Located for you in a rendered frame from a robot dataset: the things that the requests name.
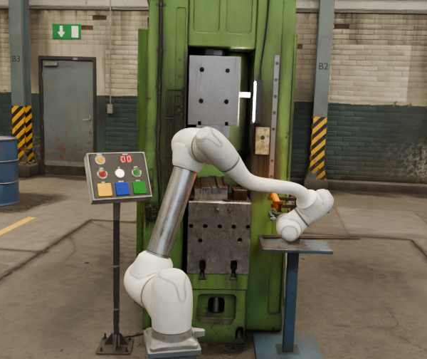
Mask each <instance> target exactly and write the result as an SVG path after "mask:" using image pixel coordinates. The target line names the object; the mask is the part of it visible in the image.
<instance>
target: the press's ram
mask: <svg viewBox="0 0 427 359"><path fill-rule="evenodd" d="M240 74H241V57H230V56H189V99H188V125H198V121H200V123H201V125H225V124H227V126H238V112H239V97H246V98H249V97H250V95H251V93H242V92H240Z"/></svg>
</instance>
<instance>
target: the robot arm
mask: <svg viewBox="0 0 427 359"><path fill-rule="evenodd" d="M172 152H173V153H172V163H173V165H174V169H173V171H172V175H171V177H170V180H169V184H168V186H167V190H166V192H165V195H164V199H163V201H162V205H161V207H160V210H159V214H158V217H157V220H156V223H155V225H154V229H153V232H152V235H151V238H150V240H149V244H148V247H147V250H146V251H143V252H142V253H140V254H139V255H138V257H137V258H136V260H135V262H134V263H133V264H132V265H131V266H130V267H129V268H128V269H127V271H126V273H125V277H124V285H125V289H126V291H127V293H128V294H129V296H130V297H131V298H132V299H133V300H134V301H135V302H136V303H138V304H139V305H140V306H142V307H143V308H146V310H147V312H148V314H149V316H150V317H151V319H152V327H149V328H146V334H147V335H148V336H149V342H150V347H149V350H150V352H153V353H156V352H159V351H163V350H181V349H197V348H198V343H197V342H196V341H195V338H199V337H202V336H205V332H204V331H205V330H204V329H203V328H193V327H192V326H191V321H192V314H193V293H192V287H191V282H190V280H189V278H188V276H187V275H186V274H185V273H184V272H183V271H182V270H180V269H175V268H173V263H172V260H171V259H170V258H169V257H170V254H171V252H172V248H173V245H174V242H175V239H176V236H177V233H178V230H179V226H180V224H181V220H182V217H183V215H184V211H185V209H186V205H187V202H188V200H189V195H190V193H191V189H192V187H193V184H194V180H195V178H196V174H197V173H199V172H200V171H201V170H202V168H203V167H204V165H205V164H206V163H207V164H210V165H214V166H215V167H217V168H218V169H219V170H220V171H221V172H222V173H224V174H225V175H227V176H228V177H230V178H231V179H232V180H234V181H235V182H237V183H238V184H239V185H240V186H242V187H245V188H246V189H249V190H253V191H257V192H270V193H278V194H291V195H293V196H295V197H296V198H297V200H296V205H297V207H296V208H295V209H294V210H292V211H290V210H289V209H288V213H286V212H283V213H281V214H278V213H276V212H275V208H273V210H272V211H271V212H268V217H269V218H270V221H273V220H274V219H275V220H276V229H277V233H278V235H279V236H280V237H281V238H282V239H283V240H285V241H294V240H296V239H297V238H298V237H299V236H300V235H301V233H303V232H304V230H305V229H306V228H308V227H309V226H310V225H311V224H314V223H315V222H316V221H318V220H319V219H321V218H322V217H323V216H324V215H326V213H328V211H329V210H330V209H331V208H332V205H333V202H334V199H333V197H332V195H331V194H330V192H329V191H328V190H326V189H319V190H317V191H314V190H311V189H309V190H307V189H306V188H305V187H303V186H302V185H300V184H297V183H294V182H286V181H281V180H276V179H267V178H262V177H256V176H254V175H252V174H251V173H250V172H249V171H248V170H247V168H246V166H245V165H244V163H243V161H242V159H241V157H240V155H239V154H238V153H237V152H236V149H235V148H234V146H232V144H231V143H230V142H229V141H228V140H227V139H226V138H225V137H224V136H223V135H222V134H221V133H220V132H219V131H217V130H216V129H214V128H210V127H204V128H186V129H183V130H180V131H179V132H178V133H177V134H176V135H175V136H174V137H173V138H172Z"/></svg>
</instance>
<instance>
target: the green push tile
mask: <svg viewBox="0 0 427 359"><path fill-rule="evenodd" d="M132 188H133V192H134V194H146V193H147V191H146V187H145V182H132Z"/></svg>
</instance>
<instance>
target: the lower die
mask: <svg viewBox="0 0 427 359"><path fill-rule="evenodd" d="M210 176H215V178H216V181H217V185H218V189H213V187H212V183H211V178H210ZM198 183H199V185H198V186H197V183H196V182H194V199H205V200H223V199H227V194H228V188H227V186H226V184H225V186H224V185H223V182H222V179H221V177H217V176H216V175H209V176H208V177H201V178H198ZM208 197H209V199H207V198H208Z"/></svg>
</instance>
